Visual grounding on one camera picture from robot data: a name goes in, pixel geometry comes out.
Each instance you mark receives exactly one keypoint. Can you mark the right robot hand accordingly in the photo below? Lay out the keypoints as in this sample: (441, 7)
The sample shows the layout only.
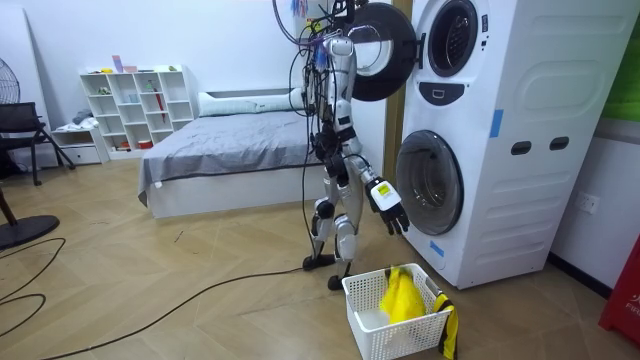
(386, 197)

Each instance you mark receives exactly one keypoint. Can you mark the round washer door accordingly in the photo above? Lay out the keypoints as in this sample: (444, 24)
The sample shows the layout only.
(402, 55)
(430, 182)

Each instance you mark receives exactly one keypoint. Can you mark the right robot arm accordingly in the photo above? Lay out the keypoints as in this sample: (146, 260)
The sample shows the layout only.
(367, 172)

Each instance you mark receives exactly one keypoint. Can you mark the robot legs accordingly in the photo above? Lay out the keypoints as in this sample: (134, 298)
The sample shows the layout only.
(345, 240)

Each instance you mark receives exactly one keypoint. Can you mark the blue tape strip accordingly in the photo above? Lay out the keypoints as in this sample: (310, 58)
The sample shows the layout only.
(496, 123)
(437, 249)

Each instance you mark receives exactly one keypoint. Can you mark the white plastic laundry basket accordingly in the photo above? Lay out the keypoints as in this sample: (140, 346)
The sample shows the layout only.
(365, 300)

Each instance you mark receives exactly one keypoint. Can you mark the robot body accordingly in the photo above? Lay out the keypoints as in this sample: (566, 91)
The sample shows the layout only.
(327, 90)

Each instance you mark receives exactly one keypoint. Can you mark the white stacked washing machine tower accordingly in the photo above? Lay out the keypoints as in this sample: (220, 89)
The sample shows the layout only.
(525, 200)

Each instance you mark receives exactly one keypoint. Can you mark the yellow and black garment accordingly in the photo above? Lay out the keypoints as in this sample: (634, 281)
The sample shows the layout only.
(450, 330)

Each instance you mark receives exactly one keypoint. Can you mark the grey bed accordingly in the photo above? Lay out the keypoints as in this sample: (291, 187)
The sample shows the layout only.
(225, 145)

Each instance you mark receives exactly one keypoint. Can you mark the white long pillow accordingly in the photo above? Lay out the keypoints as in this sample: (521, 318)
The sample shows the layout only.
(235, 104)

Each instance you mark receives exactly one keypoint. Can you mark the white cube shelf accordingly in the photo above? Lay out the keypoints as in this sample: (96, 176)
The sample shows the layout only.
(172, 100)

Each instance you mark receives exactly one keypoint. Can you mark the red bowl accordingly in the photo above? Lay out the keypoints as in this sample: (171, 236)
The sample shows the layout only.
(145, 144)

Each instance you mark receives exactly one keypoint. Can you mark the red fire extinguisher box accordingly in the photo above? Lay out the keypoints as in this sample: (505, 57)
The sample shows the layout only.
(625, 300)

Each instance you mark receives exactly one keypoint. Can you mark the white low drawer cabinet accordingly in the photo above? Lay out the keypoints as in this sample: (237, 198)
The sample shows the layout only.
(82, 147)

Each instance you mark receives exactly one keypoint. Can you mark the folded clothes pile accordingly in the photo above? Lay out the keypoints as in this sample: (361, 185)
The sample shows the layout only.
(82, 120)

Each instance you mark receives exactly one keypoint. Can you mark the black standing fan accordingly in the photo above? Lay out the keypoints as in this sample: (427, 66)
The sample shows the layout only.
(25, 230)

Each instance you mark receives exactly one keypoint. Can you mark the black chair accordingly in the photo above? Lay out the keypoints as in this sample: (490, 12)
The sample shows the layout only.
(22, 125)

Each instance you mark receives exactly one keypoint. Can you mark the wooden door frame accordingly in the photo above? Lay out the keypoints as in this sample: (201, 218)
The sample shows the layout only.
(397, 130)

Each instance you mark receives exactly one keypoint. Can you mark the white wall socket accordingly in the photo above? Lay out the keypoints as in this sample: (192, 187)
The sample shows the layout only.
(587, 202)

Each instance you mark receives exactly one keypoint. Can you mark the green wall poster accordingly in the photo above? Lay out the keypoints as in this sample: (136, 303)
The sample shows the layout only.
(625, 85)

